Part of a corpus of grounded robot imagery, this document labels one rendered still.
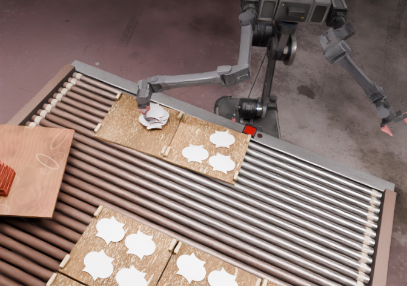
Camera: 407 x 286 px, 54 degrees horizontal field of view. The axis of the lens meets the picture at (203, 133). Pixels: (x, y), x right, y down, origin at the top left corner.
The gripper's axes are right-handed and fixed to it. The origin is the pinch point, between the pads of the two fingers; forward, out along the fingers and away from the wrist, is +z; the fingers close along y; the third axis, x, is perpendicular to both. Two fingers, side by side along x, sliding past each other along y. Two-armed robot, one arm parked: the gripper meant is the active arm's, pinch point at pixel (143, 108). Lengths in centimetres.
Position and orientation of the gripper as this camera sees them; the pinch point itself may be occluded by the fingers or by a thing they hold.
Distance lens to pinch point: 222.1
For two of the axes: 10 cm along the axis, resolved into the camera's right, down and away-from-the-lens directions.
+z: -1.0, 6.1, 7.9
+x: 9.9, -0.2, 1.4
